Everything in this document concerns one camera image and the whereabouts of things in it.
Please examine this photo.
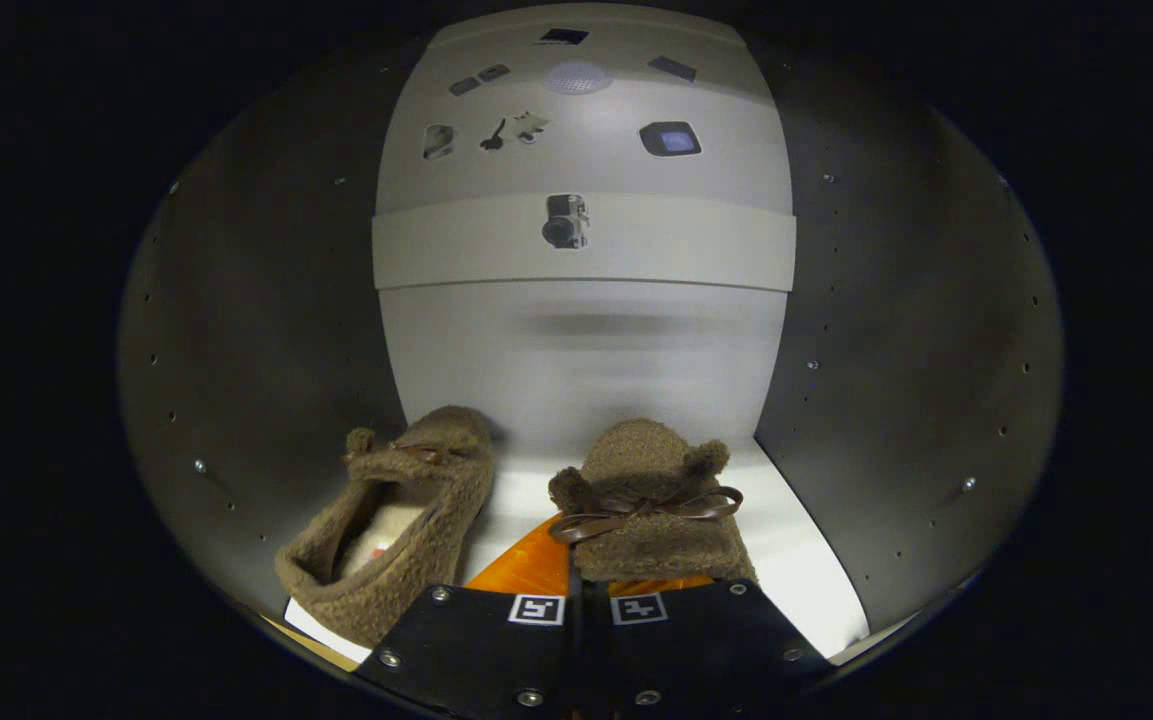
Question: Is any brown fuzzy shoe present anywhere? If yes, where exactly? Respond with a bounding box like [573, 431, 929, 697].
[548, 418, 759, 583]
[274, 405, 495, 649]

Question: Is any dark grey shoe cabinet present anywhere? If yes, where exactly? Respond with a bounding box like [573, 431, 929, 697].
[116, 0, 1067, 681]

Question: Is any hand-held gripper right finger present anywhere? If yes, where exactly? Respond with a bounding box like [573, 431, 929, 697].
[581, 575, 832, 720]

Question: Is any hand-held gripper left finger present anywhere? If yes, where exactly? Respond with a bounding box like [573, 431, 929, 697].
[354, 515, 577, 720]

